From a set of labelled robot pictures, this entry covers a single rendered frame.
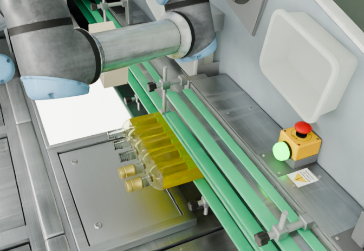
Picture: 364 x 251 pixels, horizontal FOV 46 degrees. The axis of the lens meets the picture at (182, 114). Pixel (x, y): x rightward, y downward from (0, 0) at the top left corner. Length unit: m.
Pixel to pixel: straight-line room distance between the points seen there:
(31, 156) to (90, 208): 0.32
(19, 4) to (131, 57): 0.25
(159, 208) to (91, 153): 0.33
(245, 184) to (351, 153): 0.24
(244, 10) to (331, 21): 0.31
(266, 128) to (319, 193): 0.24
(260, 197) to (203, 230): 0.33
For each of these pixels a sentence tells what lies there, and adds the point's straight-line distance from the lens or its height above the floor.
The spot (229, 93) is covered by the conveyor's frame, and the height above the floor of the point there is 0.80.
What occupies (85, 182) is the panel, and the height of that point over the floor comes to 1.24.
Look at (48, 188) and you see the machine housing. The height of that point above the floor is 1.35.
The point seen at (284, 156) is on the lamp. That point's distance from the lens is 1.03.
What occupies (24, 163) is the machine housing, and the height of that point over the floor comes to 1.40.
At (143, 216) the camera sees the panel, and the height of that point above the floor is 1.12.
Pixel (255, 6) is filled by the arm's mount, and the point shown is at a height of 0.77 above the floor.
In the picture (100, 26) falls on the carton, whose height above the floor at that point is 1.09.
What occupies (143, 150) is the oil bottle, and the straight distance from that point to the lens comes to 1.25.
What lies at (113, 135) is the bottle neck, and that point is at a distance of 1.34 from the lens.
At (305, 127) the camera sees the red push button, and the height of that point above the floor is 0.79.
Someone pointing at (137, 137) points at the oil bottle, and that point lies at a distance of 1.29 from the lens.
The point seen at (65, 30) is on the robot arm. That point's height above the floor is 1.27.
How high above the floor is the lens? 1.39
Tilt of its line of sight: 21 degrees down
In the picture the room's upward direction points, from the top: 104 degrees counter-clockwise
